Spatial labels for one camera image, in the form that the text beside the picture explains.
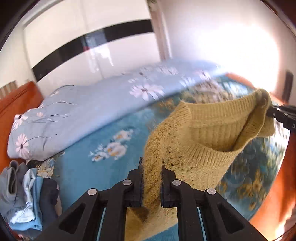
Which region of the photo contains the mustard yellow knit sweater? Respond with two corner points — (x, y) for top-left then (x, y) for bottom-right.
(125, 89), (274, 240)

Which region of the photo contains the black folded garment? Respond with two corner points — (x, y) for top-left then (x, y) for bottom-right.
(39, 178), (59, 229)

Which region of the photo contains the blue floral bed blanket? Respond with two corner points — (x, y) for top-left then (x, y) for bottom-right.
(28, 72), (290, 219)

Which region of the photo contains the light blue folded shirt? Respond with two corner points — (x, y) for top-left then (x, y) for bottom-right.
(10, 168), (36, 224)

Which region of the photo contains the grey blue folded garment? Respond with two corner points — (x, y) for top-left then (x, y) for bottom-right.
(0, 160), (28, 222)

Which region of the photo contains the light blue floral duvet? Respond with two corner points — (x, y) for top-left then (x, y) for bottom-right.
(7, 60), (219, 161)

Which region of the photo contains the orange wooden headboard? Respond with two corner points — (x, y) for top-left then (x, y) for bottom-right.
(0, 81), (44, 170)

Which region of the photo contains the white wardrobe with black stripe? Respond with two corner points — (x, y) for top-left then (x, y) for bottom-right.
(23, 1), (160, 95)

